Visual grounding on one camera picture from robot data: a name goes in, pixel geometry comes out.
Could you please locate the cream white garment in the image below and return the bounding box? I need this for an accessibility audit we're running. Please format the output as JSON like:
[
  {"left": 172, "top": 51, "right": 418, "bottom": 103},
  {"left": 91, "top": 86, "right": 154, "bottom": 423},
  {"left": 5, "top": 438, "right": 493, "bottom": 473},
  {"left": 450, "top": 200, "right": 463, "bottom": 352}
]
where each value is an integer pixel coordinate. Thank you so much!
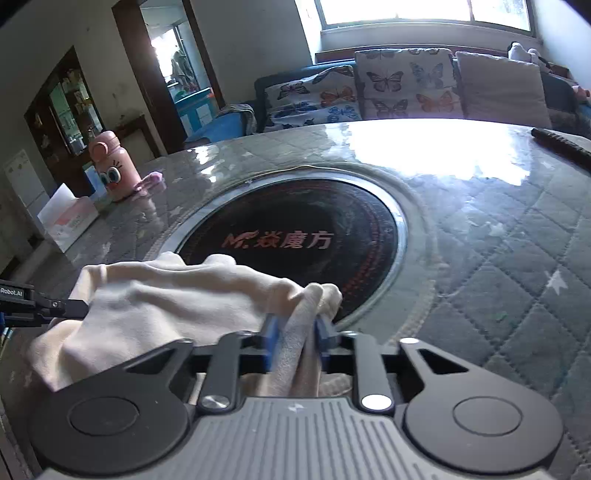
[{"left": 28, "top": 252, "right": 342, "bottom": 397}]

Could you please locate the white tissue box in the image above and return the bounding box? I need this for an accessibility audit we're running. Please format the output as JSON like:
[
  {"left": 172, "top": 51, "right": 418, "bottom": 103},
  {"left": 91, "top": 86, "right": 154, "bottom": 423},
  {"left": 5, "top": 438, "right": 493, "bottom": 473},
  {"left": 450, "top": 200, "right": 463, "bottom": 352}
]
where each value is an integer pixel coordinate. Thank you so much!
[{"left": 37, "top": 184, "right": 98, "bottom": 253}]

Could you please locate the white refrigerator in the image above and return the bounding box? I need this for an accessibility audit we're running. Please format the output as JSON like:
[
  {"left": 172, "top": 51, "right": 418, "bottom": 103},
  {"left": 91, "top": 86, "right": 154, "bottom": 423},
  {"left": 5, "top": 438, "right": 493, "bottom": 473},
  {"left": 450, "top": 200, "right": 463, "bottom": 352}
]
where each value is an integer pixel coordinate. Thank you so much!
[{"left": 4, "top": 149, "right": 49, "bottom": 220}]

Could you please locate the black induction cooktop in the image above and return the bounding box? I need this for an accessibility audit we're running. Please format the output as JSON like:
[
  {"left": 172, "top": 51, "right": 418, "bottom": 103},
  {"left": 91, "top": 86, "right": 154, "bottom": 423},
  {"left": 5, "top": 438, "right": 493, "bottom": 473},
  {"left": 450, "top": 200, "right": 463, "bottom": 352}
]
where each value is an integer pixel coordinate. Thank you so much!
[{"left": 155, "top": 166, "right": 409, "bottom": 325}]

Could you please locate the pink cartoon water bottle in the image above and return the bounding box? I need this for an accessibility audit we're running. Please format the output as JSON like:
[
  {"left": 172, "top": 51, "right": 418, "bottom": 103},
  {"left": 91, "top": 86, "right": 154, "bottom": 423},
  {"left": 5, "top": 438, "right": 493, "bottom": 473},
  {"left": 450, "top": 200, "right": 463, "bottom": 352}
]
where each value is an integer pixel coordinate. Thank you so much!
[{"left": 88, "top": 131, "right": 141, "bottom": 202}]

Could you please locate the dark wooden cabinet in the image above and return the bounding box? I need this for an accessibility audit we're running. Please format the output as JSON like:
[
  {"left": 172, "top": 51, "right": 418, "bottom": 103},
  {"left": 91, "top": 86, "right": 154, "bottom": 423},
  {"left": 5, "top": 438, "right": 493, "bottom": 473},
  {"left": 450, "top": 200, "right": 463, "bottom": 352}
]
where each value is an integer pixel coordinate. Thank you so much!
[{"left": 23, "top": 45, "right": 160, "bottom": 195}]

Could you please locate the grey quilted table cover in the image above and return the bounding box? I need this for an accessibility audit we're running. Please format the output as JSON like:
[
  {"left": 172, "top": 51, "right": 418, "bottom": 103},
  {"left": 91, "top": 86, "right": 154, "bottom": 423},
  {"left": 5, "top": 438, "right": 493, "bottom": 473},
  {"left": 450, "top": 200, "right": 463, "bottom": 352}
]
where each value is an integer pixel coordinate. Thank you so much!
[{"left": 1, "top": 120, "right": 590, "bottom": 479}]

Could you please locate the blue folded blanket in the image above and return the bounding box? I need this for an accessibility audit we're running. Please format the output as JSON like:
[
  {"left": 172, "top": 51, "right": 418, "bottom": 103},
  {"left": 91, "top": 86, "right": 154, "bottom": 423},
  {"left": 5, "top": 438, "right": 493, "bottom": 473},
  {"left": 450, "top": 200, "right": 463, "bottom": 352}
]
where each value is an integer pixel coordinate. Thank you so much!
[{"left": 184, "top": 112, "right": 256, "bottom": 148}]

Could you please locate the blue cabinet in doorway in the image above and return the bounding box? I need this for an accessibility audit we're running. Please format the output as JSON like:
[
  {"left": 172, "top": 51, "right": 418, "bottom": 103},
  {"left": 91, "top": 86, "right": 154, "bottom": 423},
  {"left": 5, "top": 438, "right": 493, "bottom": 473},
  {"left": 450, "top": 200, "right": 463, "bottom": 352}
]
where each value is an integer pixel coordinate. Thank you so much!
[{"left": 174, "top": 88, "right": 215, "bottom": 136}]

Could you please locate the black remote control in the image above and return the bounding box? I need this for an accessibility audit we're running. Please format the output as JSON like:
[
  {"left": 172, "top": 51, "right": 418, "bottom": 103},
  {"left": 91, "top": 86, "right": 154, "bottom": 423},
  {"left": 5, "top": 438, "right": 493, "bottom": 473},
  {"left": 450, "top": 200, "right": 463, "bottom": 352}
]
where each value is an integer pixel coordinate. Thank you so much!
[{"left": 531, "top": 128, "right": 591, "bottom": 169}]

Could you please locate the butterfly cushion near window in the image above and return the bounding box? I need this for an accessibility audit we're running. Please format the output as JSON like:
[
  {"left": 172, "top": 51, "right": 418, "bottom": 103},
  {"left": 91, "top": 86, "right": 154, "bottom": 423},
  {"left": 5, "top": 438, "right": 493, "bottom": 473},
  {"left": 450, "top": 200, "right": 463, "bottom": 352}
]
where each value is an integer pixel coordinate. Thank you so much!
[{"left": 355, "top": 48, "right": 465, "bottom": 120}]

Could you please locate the plain grey cushion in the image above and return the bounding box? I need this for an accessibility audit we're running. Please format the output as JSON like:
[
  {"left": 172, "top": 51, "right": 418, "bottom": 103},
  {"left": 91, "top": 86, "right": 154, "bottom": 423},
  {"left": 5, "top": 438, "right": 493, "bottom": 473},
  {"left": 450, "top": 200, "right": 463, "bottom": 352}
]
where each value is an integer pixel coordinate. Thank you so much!
[{"left": 456, "top": 51, "right": 552, "bottom": 128}]

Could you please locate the white plush toy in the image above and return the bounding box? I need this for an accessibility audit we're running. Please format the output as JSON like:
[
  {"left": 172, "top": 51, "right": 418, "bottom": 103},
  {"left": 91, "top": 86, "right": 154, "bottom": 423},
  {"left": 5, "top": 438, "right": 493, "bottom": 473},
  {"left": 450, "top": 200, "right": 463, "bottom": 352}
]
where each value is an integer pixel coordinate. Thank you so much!
[{"left": 507, "top": 41, "right": 542, "bottom": 64}]

